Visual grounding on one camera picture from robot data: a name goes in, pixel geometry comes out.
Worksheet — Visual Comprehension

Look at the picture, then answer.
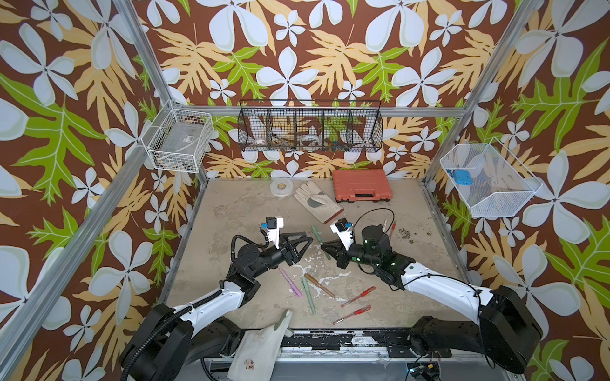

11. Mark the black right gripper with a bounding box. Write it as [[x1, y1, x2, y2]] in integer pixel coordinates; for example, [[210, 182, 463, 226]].
[[320, 238, 381, 270]]

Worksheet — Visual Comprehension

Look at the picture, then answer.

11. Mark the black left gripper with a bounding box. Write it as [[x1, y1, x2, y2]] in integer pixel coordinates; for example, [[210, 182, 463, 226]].
[[249, 230, 308, 280]]

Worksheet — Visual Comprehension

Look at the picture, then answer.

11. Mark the dark green pen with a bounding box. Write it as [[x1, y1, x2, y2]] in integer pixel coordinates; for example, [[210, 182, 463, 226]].
[[311, 225, 331, 260]]

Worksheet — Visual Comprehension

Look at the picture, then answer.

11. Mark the light green pen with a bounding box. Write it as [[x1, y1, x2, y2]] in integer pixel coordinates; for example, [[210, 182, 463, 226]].
[[301, 276, 316, 315]]

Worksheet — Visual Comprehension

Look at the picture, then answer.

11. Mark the red gel pen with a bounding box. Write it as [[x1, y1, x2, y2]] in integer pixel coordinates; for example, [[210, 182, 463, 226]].
[[333, 305, 372, 325], [341, 287, 376, 308], [389, 222, 397, 239]]

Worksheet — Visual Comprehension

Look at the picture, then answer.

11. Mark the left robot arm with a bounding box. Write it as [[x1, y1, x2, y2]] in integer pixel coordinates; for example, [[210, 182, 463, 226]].
[[120, 232, 314, 380]]

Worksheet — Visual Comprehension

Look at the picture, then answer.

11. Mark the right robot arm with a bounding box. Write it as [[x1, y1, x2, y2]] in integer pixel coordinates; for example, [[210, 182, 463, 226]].
[[321, 220, 543, 374]]

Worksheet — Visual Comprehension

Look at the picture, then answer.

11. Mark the pink pen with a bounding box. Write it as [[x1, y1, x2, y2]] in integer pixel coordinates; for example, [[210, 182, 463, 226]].
[[278, 268, 303, 298]]

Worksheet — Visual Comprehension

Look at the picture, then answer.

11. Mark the beige work glove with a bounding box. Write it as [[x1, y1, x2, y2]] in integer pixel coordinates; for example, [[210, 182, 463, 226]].
[[294, 181, 344, 224]]

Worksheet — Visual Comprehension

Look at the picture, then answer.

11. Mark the white tape roll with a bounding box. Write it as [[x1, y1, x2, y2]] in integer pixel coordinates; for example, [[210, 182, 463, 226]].
[[269, 179, 294, 198]]

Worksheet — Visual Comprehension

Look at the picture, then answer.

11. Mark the red plastic tool case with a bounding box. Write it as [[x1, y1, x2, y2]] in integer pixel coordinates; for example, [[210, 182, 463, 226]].
[[333, 169, 393, 203]]

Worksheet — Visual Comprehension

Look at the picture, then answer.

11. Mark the white green glove front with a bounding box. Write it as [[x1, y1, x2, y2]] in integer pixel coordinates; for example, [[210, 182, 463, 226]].
[[227, 310, 293, 381]]

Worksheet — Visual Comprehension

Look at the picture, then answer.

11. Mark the blue object in basket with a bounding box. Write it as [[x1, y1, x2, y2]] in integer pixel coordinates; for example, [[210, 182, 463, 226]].
[[451, 169, 473, 187]]

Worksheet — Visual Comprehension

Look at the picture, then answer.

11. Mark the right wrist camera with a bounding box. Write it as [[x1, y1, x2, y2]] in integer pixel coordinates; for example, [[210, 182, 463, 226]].
[[330, 217, 355, 250]]

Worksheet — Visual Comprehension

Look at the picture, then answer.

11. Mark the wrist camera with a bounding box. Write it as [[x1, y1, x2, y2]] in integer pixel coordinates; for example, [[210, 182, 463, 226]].
[[261, 217, 284, 249], [330, 217, 355, 250]]

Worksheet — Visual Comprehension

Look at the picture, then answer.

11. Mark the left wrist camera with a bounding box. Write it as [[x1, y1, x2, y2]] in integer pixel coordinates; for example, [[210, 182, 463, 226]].
[[261, 217, 284, 249]]

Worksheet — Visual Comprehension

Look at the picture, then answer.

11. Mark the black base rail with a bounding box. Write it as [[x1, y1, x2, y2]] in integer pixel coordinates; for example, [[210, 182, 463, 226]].
[[280, 328, 454, 359]]

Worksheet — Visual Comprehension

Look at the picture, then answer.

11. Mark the black wire basket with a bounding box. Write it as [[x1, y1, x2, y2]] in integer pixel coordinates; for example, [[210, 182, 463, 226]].
[[236, 99, 384, 152]]

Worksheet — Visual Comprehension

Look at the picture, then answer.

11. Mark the white wire basket left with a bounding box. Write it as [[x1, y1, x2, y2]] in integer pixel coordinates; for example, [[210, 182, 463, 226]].
[[143, 106, 215, 173]]

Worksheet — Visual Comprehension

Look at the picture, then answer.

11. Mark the white wire basket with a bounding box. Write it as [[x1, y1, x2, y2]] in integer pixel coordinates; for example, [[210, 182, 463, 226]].
[[143, 106, 215, 173], [440, 142, 543, 218]]

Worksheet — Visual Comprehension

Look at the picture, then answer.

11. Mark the white wire basket right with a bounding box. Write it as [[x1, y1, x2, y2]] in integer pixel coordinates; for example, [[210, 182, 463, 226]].
[[440, 142, 543, 218]]

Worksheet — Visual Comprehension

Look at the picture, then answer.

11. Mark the aluminium frame post left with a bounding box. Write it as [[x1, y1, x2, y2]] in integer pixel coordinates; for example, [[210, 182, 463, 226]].
[[114, 1, 209, 187]]

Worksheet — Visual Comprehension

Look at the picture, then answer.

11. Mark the aluminium frame post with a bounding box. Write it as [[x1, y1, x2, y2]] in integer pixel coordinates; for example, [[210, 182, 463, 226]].
[[423, 1, 543, 185], [114, 1, 209, 187]]

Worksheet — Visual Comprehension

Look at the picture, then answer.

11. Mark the aluminium frame post right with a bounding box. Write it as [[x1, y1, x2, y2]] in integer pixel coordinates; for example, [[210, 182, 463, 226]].
[[423, 1, 543, 185]]

